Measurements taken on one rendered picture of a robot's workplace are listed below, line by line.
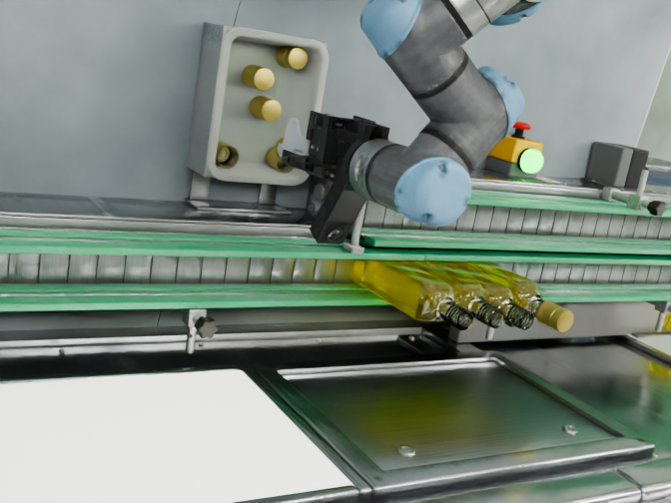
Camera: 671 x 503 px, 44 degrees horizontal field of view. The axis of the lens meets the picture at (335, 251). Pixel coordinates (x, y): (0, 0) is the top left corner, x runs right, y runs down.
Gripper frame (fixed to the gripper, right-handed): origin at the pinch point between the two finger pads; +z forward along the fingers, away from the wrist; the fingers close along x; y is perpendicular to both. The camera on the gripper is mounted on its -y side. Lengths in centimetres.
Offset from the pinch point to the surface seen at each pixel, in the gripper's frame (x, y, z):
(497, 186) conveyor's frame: -42.7, -3.3, 3.9
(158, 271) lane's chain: 17.0, -19.2, 4.0
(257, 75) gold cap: 2.8, 9.6, 10.5
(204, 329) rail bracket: 14.6, -23.0, -9.0
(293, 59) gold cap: -2.7, 12.7, 10.5
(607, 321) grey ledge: -80, -30, 4
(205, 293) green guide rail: 11.3, -21.0, -0.4
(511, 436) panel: -21.1, -30.4, -32.5
